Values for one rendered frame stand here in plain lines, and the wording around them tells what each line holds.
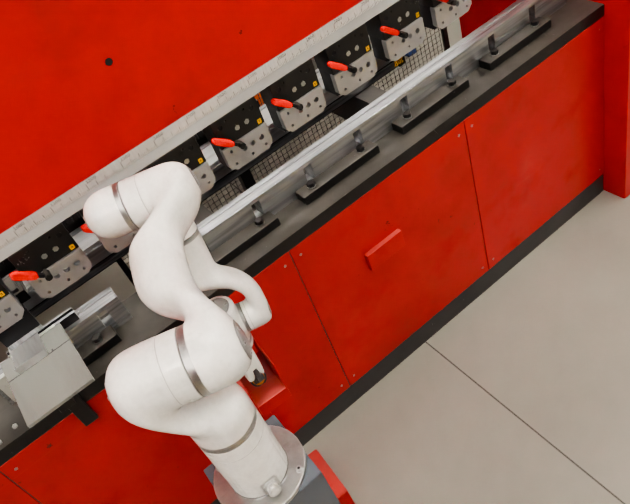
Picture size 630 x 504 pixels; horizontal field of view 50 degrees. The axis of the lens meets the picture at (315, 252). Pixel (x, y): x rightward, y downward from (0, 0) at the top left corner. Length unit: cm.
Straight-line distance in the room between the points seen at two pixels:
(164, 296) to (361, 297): 125
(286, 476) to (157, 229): 53
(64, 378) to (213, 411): 70
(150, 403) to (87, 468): 106
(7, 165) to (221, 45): 59
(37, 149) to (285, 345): 99
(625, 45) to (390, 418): 157
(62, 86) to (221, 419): 87
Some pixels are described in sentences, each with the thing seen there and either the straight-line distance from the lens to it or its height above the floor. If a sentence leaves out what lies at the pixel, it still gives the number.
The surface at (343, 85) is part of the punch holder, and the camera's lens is 204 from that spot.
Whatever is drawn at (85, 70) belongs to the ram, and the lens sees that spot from 167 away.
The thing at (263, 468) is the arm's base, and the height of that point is 109.
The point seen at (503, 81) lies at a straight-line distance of 238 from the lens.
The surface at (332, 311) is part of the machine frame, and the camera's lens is 225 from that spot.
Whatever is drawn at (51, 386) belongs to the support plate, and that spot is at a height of 100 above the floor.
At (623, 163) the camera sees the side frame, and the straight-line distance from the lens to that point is 304.
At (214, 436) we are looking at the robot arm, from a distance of 117.
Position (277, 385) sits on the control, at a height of 71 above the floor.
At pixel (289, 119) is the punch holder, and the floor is 114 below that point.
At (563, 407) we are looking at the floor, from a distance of 251.
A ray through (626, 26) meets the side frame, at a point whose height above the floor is 81.
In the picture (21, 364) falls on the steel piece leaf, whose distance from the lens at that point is 188.
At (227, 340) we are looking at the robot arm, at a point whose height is 141.
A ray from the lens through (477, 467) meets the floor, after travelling 242.
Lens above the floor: 215
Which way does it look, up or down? 42 degrees down
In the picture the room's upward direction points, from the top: 23 degrees counter-clockwise
